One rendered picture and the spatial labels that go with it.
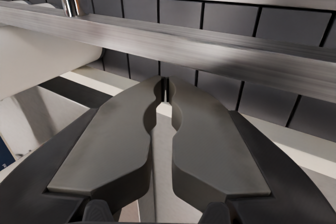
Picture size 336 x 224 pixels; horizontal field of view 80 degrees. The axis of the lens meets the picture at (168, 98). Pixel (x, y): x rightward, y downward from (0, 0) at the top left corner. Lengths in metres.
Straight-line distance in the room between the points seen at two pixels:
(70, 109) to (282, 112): 0.30
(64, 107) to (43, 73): 0.19
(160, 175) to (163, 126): 0.12
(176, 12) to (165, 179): 0.31
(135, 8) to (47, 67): 0.09
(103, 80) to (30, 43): 0.06
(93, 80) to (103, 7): 0.07
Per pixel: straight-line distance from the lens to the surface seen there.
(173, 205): 0.45
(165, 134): 0.32
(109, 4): 0.21
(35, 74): 0.19
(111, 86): 0.19
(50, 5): 0.27
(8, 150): 0.67
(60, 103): 0.38
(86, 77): 0.22
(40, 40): 0.19
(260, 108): 0.17
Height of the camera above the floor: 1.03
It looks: 46 degrees down
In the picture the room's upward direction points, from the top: 132 degrees counter-clockwise
